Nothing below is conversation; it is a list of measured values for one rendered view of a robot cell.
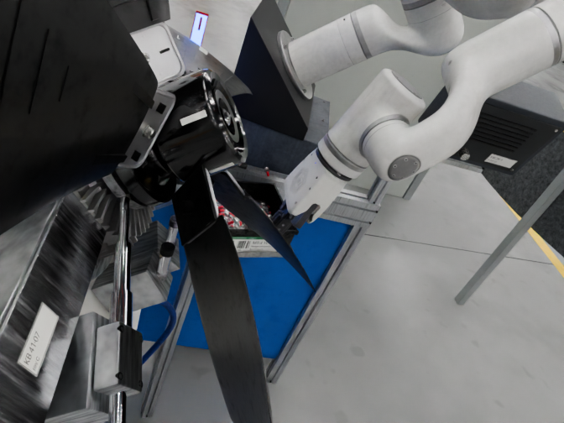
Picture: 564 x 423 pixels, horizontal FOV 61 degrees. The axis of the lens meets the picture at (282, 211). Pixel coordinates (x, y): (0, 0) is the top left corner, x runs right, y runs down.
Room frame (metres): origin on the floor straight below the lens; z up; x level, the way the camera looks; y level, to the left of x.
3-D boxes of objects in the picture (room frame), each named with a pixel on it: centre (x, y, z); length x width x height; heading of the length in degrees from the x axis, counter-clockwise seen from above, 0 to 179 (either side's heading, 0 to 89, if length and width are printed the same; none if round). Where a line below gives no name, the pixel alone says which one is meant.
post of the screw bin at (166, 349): (0.79, 0.14, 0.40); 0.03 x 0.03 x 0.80; 33
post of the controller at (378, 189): (1.10, -0.21, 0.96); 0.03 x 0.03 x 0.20; 18
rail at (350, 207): (0.96, 0.20, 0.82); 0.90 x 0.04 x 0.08; 108
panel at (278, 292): (0.96, 0.20, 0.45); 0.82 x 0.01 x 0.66; 108
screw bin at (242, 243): (0.82, 0.09, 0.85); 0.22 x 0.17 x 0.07; 124
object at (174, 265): (0.56, 0.18, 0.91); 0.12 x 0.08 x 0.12; 108
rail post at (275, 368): (1.10, -0.21, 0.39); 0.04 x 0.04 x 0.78; 18
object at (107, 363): (0.26, 0.08, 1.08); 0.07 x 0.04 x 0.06; 29
